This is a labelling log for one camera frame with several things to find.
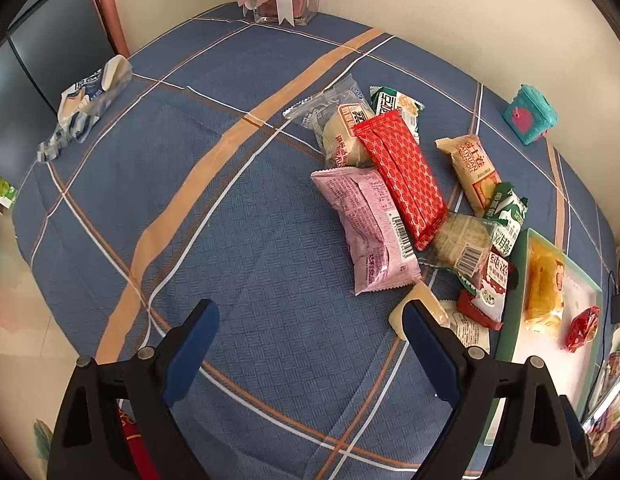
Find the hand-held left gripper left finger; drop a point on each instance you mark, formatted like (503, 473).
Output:
(190, 355)

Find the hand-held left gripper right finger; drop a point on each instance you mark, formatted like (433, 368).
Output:
(430, 355)

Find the white snack packet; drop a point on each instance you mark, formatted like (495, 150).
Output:
(470, 330)

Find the dark red white-label packet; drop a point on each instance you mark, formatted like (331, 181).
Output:
(482, 317)
(492, 285)

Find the small pudding cup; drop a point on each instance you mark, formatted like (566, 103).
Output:
(420, 290)

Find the round pastry clear packet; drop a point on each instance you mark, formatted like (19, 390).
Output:
(460, 240)

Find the pink snack packet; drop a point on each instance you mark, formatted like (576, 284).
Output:
(370, 230)

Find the green rimmed box tray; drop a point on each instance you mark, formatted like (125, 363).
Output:
(575, 365)

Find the red patterned snack packet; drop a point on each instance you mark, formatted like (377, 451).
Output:
(405, 180)

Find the blue plaid tablecloth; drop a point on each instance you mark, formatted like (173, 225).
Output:
(240, 260)

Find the yellow bread packet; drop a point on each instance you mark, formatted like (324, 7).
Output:
(542, 285)

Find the red puffed snack bag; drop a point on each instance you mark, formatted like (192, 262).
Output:
(582, 330)

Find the green white tall packet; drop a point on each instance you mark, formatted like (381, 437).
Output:
(507, 220)

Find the orange biscuit packet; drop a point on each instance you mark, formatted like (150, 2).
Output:
(470, 165)

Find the clear bun packet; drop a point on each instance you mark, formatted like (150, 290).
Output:
(340, 135)

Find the green carton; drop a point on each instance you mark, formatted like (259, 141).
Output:
(1, 190)

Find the green white cracker packet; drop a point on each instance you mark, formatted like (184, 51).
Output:
(400, 105)

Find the teal toy box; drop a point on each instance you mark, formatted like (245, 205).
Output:
(530, 115)

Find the blue white crumpled packet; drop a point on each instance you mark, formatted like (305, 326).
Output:
(85, 105)

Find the dark grey cabinet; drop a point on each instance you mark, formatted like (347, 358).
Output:
(40, 50)

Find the clear square vase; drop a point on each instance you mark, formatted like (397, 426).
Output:
(290, 10)

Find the reddish wooden post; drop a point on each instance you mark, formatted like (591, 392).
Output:
(107, 10)

